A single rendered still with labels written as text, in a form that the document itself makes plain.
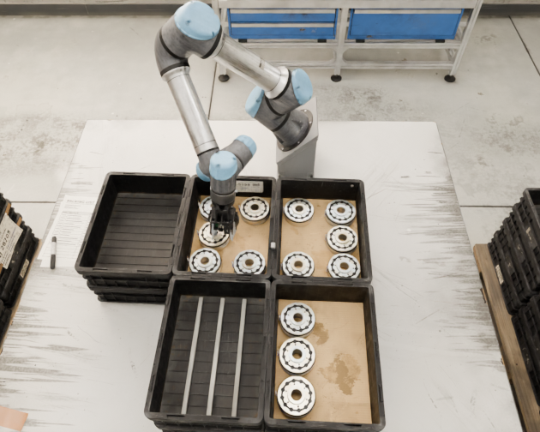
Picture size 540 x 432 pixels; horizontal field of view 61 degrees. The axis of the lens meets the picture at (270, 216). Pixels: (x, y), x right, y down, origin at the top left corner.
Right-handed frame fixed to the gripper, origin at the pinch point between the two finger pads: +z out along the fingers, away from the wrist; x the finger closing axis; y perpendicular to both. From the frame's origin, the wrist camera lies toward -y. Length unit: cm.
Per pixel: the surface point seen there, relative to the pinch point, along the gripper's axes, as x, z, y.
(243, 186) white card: 5.0, -6.1, -17.4
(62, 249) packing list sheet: -60, 20, -3
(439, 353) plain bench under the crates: 72, 13, 32
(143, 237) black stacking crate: -27.5, 4.8, 0.0
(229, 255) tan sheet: 2.5, 2.8, 6.5
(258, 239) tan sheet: 11.8, 1.3, 0.1
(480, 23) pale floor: 183, 40, -277
